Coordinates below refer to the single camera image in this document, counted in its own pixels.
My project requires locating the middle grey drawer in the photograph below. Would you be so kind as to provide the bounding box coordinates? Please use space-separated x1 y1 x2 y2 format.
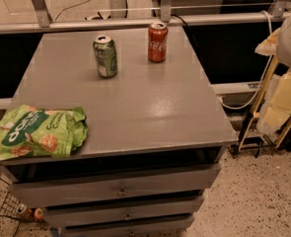
44 194 204 227

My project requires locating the bottom grey drawer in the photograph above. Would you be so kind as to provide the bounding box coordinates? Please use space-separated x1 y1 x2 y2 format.
63 214 194 237

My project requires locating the white cable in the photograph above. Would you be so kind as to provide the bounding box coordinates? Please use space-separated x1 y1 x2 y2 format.
217 10 274 111

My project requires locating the top grey drawer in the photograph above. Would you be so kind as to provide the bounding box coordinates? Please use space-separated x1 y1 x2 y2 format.
10 164 221 207

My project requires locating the small can in basket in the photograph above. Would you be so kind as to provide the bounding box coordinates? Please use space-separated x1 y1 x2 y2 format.
17 203 33 219

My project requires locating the grey drawer cabinet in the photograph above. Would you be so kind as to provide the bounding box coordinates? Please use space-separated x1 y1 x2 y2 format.
0 26 240 237

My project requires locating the green soda can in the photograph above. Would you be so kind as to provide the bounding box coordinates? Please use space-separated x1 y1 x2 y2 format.
93 35 117 78

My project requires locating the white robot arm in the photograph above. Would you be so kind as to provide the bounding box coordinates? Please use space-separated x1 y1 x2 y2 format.
255 13 291 67

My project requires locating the orange fruit in basket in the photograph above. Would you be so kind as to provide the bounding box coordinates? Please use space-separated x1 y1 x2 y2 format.
34 207 43 221

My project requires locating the wire basket on floor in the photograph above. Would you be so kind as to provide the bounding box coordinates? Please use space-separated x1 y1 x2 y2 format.
0 193 34 222

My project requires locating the grey drawer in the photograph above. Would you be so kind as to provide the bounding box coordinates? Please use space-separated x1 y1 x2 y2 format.
10 164 221 207
63 214 194 237
44 194 204 227

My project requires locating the red cola can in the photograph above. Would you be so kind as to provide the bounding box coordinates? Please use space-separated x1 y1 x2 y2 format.
148 23 168 62

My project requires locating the black cable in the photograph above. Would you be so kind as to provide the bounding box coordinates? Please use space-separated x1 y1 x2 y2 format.
171 14 215 84

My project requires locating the grey metal rail frame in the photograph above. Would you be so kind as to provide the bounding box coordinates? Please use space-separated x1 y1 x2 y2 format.
0 0 291 34

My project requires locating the green rice chip bag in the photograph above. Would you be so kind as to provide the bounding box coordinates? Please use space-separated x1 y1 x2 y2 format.
0 105 88 161

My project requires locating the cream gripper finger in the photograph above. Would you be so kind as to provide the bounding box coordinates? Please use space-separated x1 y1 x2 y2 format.
255 29 280 56

